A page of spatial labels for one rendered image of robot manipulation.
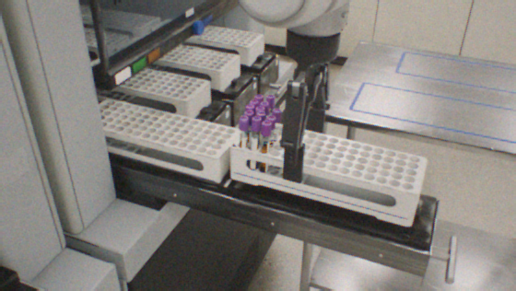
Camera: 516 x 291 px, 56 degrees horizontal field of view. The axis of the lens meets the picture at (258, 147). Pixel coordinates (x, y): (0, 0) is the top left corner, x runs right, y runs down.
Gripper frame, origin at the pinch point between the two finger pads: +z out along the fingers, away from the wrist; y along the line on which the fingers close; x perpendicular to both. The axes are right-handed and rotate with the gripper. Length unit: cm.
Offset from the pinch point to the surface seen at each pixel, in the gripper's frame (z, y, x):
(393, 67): 7, 54, -6
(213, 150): 2.4, -2.8, 15.0
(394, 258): 10.8, -6.7, -17.4
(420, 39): 61, 228, -2
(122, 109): 2.3, 2.7, 37.4
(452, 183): 89, 129, -34
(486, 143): 6.7, 26.2, -28.8
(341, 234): 9.1, -6.7, -8.9
